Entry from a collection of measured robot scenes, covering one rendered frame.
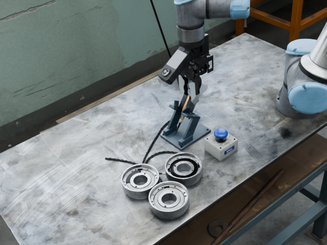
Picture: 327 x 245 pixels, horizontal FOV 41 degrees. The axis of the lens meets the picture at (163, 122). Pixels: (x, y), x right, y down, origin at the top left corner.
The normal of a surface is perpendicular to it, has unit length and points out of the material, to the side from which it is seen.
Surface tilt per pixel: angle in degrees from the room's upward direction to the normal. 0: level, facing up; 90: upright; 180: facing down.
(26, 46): 90
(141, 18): 90
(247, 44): 0
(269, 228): 0
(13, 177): 0
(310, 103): 97
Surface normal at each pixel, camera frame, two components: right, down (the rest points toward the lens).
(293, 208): -0.09, -0.78
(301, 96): -0.18, 0.72
